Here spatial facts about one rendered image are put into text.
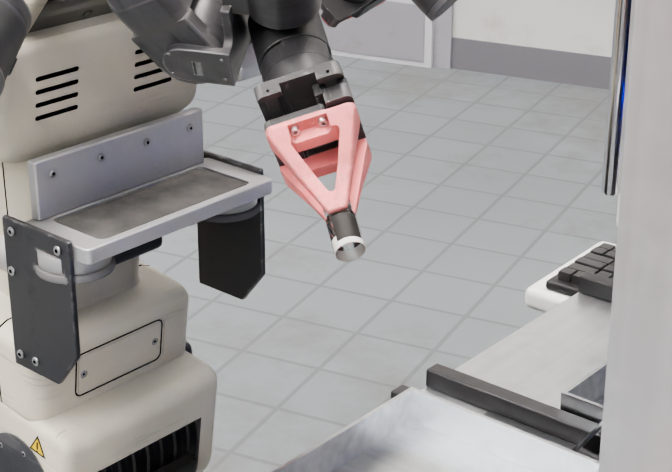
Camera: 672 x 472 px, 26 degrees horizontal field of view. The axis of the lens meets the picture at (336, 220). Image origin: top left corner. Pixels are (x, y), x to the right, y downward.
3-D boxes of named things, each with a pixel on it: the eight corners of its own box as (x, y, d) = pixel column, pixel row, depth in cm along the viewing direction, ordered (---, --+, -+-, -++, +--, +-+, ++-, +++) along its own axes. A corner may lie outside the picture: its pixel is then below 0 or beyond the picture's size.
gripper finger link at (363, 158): (395, 230, 105) (365, 133, 111) (376, 172, 99) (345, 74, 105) (306, 258, 105) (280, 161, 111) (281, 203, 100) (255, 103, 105)
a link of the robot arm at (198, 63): (195, 0, 119) (166, 78, 114) (174, -109, 110) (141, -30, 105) (338, 16, 117) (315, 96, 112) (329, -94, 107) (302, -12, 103)
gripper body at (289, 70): (371, 160, 111) (349, 90, 116) (343, 76, 103) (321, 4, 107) (291, 186, 112) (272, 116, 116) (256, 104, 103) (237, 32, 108)
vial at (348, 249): (344, 267, 102) (330, 221, 104) (371, 253, 101) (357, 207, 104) (329, 252, 100) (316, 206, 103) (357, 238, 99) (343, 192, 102)
